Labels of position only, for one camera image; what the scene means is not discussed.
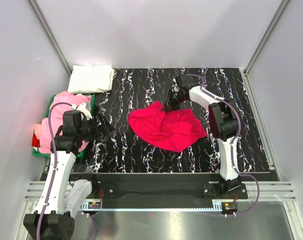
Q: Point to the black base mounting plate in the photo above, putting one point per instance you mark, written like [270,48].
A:
[159,190]

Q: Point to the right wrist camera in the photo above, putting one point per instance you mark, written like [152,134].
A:
[176,84]

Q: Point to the folded white t shirt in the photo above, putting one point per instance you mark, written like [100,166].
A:
[91,79]

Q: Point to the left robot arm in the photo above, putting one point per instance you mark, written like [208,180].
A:
[54,215]

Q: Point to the green plastic basket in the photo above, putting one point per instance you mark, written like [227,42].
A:
[35,152]

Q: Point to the aluminium frame rail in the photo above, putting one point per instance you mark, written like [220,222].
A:
[256,197]

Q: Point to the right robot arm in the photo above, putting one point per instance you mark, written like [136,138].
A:
[224,123]

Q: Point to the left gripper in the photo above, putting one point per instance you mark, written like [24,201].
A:
[97,124]

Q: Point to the red garment in basket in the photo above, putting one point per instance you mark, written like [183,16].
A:
[35,141]

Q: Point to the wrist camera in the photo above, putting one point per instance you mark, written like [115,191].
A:
[176,84]
[85,108]

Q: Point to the magenta t shirt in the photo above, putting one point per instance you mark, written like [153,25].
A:
[172,130]

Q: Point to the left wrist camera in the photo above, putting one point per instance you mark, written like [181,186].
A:
[85,108]

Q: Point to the light pink t shirt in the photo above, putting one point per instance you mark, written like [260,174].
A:
[42,130]

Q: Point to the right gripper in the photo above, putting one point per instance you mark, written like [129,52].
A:
[173,96]

